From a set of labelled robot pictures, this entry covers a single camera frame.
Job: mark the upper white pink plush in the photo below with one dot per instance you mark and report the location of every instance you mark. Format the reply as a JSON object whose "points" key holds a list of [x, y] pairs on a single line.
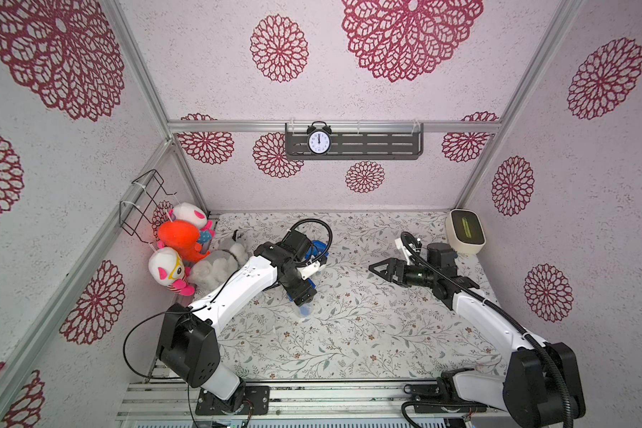
{"points": [[191, 214]]}

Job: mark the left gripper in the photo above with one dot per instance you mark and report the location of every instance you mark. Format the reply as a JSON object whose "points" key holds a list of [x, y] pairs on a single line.
{"points": [[304, 294]]}

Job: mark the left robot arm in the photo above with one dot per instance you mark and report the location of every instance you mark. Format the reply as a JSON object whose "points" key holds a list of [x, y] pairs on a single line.
{"points": [[188, 343]]}

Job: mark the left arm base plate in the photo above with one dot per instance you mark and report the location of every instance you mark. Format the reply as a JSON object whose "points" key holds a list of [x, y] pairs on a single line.
{"points": [[247, 400]]}

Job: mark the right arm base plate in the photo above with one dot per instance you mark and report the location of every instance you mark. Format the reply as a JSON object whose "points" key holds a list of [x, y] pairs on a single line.
{"points": [[429, 398]]}

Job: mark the cream box with green window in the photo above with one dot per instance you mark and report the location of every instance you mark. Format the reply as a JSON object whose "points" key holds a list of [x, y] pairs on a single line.
{"points": [[464, 232]]}

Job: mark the lower white pink plush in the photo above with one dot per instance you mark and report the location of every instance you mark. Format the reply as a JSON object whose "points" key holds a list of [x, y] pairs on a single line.
{"points": [[169, 270]]}

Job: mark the black alarm clock on shelf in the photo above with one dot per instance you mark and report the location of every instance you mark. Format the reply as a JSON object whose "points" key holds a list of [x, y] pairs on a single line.
{"points": [[319, 137]]}

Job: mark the red plush toy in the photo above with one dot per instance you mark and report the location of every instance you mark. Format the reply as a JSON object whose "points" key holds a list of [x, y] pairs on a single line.
{"points": [[182, 237]]}

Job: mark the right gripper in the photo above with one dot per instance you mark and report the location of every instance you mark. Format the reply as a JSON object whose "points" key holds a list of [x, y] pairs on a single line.
{"points": [[400, 273]]}

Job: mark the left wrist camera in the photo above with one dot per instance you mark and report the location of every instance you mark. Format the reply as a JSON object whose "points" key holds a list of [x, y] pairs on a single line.
{"points": [[311, 269]]}

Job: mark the black wire basket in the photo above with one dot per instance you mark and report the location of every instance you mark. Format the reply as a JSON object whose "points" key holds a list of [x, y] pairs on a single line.
{"points": [[141, 216]]}

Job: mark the blue lid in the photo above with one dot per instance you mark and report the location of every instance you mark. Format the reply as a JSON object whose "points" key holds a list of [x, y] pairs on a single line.
{"points": [[317, 249], [302, 293]]}

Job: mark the clear plastic container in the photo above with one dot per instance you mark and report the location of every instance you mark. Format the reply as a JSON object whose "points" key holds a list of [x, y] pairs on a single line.
{"points": [[304, 312]]}

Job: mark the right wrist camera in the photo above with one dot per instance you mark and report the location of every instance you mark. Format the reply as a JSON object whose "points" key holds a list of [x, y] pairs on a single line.
{"points": [[410, 246]]}

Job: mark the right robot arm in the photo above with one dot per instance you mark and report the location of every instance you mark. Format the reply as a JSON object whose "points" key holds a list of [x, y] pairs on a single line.
{"points": [[542, 385]]}

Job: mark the white pink plush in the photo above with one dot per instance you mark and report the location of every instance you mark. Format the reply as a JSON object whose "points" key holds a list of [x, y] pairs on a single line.
{"points": [[191, 214], [169, 270]]}

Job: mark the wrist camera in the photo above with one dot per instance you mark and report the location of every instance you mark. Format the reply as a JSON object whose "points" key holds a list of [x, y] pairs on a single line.
{"points": [[410, 246], [311, 269]]}

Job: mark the white small plush dog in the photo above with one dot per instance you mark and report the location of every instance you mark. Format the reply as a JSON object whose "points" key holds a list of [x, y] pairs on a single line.
{"points": [[213, 271]]}

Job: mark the grey wall shelf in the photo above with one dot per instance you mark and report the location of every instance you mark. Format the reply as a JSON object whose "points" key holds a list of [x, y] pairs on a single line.
{"points": [[358, 145]]}

